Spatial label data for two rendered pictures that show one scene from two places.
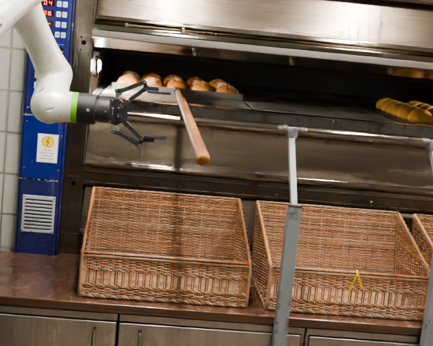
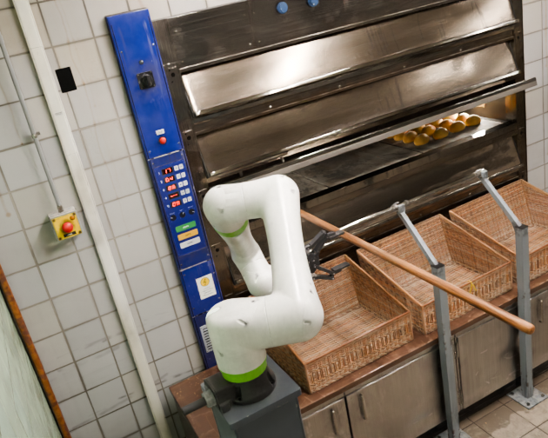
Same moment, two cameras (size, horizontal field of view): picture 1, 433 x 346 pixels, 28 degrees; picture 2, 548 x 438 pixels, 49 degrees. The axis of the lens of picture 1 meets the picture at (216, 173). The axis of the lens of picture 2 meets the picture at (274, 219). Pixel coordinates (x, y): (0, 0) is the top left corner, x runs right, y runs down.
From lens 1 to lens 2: 1.47 m
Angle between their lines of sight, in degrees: 22
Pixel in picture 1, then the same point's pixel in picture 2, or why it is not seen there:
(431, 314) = (525, 288)
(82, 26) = (198, 183)
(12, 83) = (160, 251)
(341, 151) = (395, 189)
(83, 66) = not seen: hidden behind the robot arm
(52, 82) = (259, 265)
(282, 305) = (445, 331)
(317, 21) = (360, 108)
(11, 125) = (170, 282)
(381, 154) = (418, 180)
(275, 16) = (331, 116)
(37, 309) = not seen: hidden behind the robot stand
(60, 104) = not seen: hidden behind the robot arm
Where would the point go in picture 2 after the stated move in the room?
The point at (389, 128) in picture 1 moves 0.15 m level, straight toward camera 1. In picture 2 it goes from (420, 161) to (433, 169)
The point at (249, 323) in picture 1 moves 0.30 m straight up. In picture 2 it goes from (423, 350) to (417, 291)
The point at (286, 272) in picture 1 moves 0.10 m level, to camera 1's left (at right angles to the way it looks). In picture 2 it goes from (444, 309) to (424, 318)
